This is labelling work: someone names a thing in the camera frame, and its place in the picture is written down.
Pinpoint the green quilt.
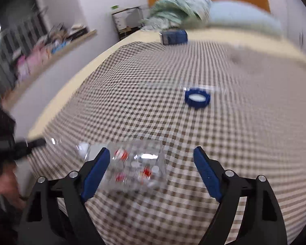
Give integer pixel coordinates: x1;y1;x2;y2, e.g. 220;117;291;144
142;0;213;30

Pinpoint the blue box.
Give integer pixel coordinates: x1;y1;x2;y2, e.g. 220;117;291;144
159;29;188;46

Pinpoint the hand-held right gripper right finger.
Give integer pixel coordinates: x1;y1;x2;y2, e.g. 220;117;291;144
193;146;288;245

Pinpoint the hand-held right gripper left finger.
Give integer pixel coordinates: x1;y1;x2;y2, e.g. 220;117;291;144
17;147;111;245

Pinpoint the light blue pillow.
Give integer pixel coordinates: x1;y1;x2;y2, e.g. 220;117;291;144
208;0;283;36

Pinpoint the wooden window ledge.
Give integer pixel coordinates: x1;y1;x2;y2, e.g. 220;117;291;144
2;29;98;109

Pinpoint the brown checkered blanket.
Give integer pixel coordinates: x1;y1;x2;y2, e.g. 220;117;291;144
28;40;306;245

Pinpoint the clear plastic jar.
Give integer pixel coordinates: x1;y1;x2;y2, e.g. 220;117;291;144
76;141;168;191

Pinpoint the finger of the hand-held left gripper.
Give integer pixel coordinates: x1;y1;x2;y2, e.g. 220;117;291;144
25;137;47;156

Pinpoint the bedside cabinet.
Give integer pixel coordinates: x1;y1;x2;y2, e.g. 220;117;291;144
111;6;144;40

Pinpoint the person's left hand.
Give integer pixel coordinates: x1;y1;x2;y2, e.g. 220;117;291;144
0;161;26;210

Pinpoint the blue round lid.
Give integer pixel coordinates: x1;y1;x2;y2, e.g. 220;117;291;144
184;88;211;110

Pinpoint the pile of colourful packets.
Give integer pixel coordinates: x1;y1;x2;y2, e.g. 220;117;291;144
14;23;89;82

